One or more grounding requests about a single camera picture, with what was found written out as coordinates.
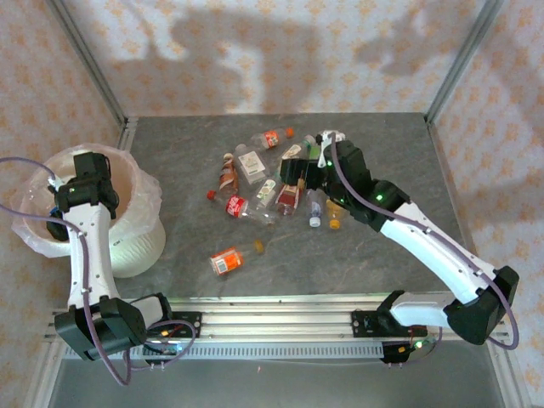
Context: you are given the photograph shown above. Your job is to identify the clear bottle white cap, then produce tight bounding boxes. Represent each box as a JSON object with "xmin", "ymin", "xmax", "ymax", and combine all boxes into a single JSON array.
[{"xmin": 305, "ymin": 188, "xmax": 327, "ymax": 229}]

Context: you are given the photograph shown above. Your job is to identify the clear bottle green cap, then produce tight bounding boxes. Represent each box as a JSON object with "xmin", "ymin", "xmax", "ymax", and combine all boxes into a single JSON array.
[{"xmin": 253, "ymin": 178, "xmax": 280, "ymax": 210}]

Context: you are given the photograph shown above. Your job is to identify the clear bottle orange label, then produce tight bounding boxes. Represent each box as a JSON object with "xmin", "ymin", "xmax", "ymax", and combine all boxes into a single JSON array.
[{"xmin": 250, "ymin": 126, "xmax": 295, "ymax": 150}]

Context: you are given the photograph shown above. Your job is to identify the square clear bottle white label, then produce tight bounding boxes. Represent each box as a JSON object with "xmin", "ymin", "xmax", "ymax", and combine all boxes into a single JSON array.
[{"xmin": 233, "ymin": 143, "xmax": 269, "ymax": 186}]

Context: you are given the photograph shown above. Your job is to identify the yellow juice bottle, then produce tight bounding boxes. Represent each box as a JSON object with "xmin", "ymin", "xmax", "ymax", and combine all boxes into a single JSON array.
[{"xmin": 325, "ymin": 198, "xmax": 349, "ymax": 231}]

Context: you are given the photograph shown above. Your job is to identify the brown tea bottle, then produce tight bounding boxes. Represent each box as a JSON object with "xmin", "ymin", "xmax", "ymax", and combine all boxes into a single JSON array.
[{"xmin": 218, "ymin": 151, "xmax": 240, "ymax": 193}]

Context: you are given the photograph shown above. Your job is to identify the red label cola bottle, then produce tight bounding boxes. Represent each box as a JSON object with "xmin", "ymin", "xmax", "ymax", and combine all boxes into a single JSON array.
[{"xmin": 206, "ymin": 190, "xmax": 280, "ymax": 225}]

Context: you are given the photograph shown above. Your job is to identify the orange soda bottle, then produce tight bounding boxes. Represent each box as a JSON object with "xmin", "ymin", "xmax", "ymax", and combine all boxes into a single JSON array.
[{"xmin": 209, "ymin": 239, "xmax": 265, "ymax": 278}]

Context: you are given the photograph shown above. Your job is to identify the clear plastic bin liner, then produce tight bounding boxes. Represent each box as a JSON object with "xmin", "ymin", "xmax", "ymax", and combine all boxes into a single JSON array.
[{"xmin": 11, "ymin": 143, "xmax": 165, "ymax": 258}]

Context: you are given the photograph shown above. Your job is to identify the white plastic bin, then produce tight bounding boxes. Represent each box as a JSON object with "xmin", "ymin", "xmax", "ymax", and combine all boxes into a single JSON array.
[{"xmin": 19, "ymin": 144, "xmax": 167, "ymax": 280}]

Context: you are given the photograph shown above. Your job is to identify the grey metal panel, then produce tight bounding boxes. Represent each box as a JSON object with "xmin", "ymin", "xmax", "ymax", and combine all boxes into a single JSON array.
[{"xmin": 46, "ymin": 359, "xmax": 509, "ymax": 408}]

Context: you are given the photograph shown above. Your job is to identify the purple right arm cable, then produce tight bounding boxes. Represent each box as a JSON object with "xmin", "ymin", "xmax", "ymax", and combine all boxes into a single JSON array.
[{"xmin": 329, "ymin": 131, "xmax": 522, "ymax": 366}]

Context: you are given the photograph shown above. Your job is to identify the aluminium frame post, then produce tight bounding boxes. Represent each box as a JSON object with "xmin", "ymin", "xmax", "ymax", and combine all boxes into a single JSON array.
[
  {"xmin": 424, "ymin": 0, "xmax": 506, "ymax": 125},
  {"xmin": 45, "ymin": 0, "xmax": 129, "ymax": 128}
]

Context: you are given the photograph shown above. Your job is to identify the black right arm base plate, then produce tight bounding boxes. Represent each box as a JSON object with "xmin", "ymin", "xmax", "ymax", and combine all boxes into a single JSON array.
[{"xmin": 350, "ymin": 309, "xmax": 386, "ymax": 340}]

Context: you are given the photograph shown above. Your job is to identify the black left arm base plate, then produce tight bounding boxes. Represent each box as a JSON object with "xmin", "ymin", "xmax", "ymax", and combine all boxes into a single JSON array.
[{"xmin": 169, "ymin": 311, "xmax": 203, "ymax": 340}]

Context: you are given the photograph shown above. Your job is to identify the grey slotted cable duct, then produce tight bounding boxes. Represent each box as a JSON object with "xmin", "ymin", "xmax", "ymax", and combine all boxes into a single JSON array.
[{"xmin": 63, "ymin": 342, "xmax": 386, "ymax": 361}]

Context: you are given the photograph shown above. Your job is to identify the aluminium lower frame bar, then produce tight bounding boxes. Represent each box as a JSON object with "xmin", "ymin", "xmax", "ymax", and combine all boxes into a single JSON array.
[
  {"xmin": 23, "ymin": 339, "xmax": 65, "ymax": 408},
  {"xmin": 488, "ymin": 339, "xmax": 535, "ymax": 408}
]

